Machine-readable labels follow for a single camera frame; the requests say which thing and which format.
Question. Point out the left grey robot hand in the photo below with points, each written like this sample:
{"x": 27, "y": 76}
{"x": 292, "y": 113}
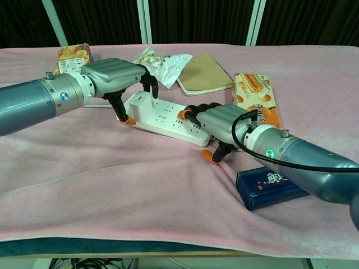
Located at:
{"x": 112, "y": 74}

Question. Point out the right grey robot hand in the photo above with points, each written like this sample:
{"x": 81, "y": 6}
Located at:
{"x": 221, "y": 120}

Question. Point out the white plug adapter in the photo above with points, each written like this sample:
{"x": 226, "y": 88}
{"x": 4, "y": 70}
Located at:
{"x": 137, "y": 107}

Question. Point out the white power strip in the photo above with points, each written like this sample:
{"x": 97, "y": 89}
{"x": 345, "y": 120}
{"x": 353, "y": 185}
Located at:
{"x": 171, "y": 123}

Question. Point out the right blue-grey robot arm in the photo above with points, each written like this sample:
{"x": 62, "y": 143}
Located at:
{"x": 308, "y": 157}

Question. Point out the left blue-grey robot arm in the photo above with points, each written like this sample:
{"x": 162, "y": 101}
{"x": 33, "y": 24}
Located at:
{"x": 28, "y": 103}

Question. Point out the orange and blue cookie box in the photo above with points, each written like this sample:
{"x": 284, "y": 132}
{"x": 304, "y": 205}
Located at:
{"x": 73, "y": 57}

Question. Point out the orange egg roll box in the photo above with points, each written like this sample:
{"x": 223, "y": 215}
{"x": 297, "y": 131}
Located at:
{"x": 261, "y": 95}

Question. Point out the brown spiral notebook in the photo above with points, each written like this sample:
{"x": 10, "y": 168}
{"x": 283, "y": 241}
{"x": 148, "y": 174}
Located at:
{"x": 202, "y": 75}

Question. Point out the silver snack bag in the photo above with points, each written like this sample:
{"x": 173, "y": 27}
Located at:
{"x": 165, "y": 67}

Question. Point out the dark blue pencil case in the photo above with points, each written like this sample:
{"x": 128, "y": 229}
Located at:
{"x": 261, "y": 193}

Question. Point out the pink fleece table cloth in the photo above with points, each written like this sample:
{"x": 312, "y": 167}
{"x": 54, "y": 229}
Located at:
{"x": 112, "y": 182}

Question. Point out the white partition post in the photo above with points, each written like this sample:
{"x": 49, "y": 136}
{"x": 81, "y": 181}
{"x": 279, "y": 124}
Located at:
{"x": 56, "y": 25}
{"x": 255, "y": 22}
{"x": 144, "y": 22}

